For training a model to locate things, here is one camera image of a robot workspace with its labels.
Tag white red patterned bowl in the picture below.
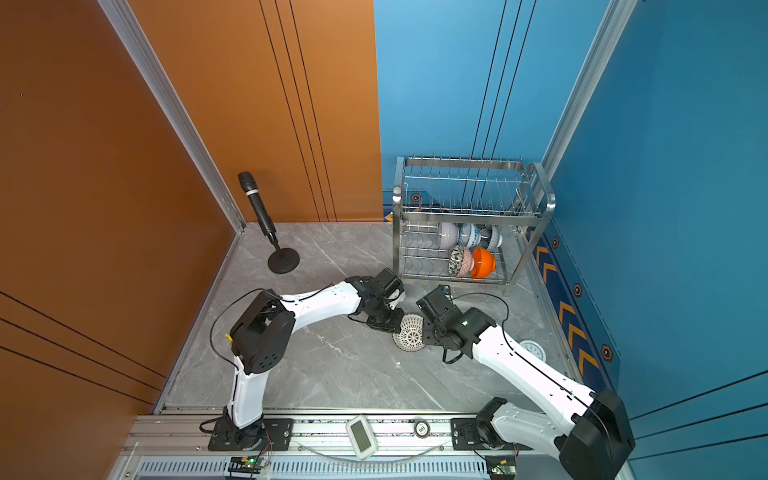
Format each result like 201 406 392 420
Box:
393 314 425 352

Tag orange bowl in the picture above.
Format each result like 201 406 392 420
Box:
470 247 496 279

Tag dark flower-shaped bowl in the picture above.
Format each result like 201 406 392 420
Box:
488 225 503 251

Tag green floral patterned bowl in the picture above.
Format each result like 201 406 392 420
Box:
448 245 475 278

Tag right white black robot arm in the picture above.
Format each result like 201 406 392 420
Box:
417 285 636 479

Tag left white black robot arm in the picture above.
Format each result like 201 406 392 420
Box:
209 268 404 450

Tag steel two-tier dish rack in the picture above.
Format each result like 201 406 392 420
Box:
392 156 556 286

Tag white analog alarm clock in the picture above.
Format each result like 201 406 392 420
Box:
520 340 547 362

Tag small round gauge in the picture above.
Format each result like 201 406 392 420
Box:
414 420 431 439

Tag black microphone on stand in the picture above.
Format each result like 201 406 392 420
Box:
238 171 300 274

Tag white digital timer display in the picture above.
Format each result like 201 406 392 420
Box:
345 415 378 460

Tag right circuit board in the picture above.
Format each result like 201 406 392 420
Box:
485 457 517 480

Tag circuit board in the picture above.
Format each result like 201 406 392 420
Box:
225 456 270 479
485 457 517 480

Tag left circuit board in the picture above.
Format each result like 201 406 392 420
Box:
225 456 270 479

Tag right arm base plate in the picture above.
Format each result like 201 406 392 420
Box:
450 418 531 452

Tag white cable on rail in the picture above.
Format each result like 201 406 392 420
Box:
293 442 457 466

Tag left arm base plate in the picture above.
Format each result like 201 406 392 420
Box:
207 419 294 452

